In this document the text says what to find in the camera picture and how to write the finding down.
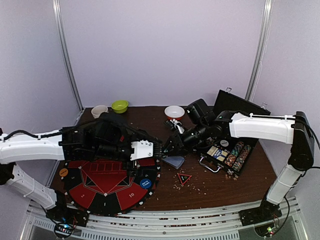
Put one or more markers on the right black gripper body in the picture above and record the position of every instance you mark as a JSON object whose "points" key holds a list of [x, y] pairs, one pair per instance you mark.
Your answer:
{"points": [[178, 139]]}

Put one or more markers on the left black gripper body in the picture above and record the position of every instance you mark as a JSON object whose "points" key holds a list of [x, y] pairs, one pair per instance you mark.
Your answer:
{"points": [[106, 151]]}

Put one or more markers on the blue playing card deck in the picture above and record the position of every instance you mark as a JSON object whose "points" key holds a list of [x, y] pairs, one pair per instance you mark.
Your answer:
{"points": [[174, 161]]}

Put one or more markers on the orange big blind button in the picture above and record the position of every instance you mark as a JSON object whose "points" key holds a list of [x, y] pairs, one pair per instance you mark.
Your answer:
{"points": [[63, 172]]}

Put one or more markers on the right arm base board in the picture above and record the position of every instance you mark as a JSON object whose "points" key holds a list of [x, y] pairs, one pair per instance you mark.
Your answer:
{"points": [[265, 222]]}

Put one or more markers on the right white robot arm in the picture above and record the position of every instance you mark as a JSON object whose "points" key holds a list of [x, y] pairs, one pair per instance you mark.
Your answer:
{"points": [[242, 119]]}

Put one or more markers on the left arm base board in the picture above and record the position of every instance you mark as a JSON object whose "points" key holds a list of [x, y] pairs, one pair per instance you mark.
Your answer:
{"points": [[65, 224]]}

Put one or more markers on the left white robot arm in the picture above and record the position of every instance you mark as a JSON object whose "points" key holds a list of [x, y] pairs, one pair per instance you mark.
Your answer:
{"points": [[21, 145]]}

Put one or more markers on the white round button in case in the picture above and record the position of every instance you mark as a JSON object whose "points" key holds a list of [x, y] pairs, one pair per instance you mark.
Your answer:
{"points": [[224, 143]]}

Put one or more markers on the white printed mug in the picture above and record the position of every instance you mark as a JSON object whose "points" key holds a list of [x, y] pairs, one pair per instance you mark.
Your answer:
{"points": [[98, 110]]}

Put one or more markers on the orange white bowl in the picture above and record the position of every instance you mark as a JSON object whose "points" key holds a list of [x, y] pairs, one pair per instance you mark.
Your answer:
{"points": [[174, 112]]}

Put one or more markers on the boxed card deck in case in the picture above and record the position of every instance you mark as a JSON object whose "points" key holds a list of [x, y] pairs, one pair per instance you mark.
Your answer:
{"points": [[217, 153]]}

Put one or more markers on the green bowl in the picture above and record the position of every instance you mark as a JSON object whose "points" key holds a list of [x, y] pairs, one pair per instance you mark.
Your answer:
{"points": [[120, 106]]}

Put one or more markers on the black poker chip case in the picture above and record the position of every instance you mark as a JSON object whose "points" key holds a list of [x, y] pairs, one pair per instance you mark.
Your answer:
{"points": [[232, 140]]}

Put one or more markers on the round red black poker mat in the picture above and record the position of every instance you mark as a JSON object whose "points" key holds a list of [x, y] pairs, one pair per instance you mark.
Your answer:
{"points": [[105, 188]]}

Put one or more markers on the poker chip row two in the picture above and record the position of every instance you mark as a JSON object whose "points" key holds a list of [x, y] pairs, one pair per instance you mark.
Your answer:
{"points": [[240, 160]]}

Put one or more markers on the red black triangle token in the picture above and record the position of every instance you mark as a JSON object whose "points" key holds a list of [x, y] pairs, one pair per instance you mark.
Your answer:
{"points": [[183, 178]]}

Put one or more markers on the blue small blind button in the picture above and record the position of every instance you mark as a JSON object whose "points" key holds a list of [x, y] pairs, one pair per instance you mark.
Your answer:
{"points": [[145, 183]]}

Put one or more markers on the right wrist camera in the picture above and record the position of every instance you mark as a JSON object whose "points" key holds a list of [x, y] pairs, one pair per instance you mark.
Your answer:
{"points": [[174, 124]]}

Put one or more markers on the chrome case handle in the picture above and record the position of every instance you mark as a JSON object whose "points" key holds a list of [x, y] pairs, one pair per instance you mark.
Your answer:
{"points": [[208, 165]]}

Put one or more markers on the aluminium front rail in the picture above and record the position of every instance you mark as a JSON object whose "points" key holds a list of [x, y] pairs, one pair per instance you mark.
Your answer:
{"points": [[217, 223]]}

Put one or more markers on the right aluminium post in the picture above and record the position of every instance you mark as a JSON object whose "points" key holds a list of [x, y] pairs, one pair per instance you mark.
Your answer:
{"points": [[260, 51]]}

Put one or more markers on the aluminium post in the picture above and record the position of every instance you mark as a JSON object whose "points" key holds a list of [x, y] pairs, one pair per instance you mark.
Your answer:
{"points": [[260, 51], [65, 53]]}

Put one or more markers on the left aluminium post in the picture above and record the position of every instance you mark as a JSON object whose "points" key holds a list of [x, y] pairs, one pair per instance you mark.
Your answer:
{"points": [[65, 53]]}

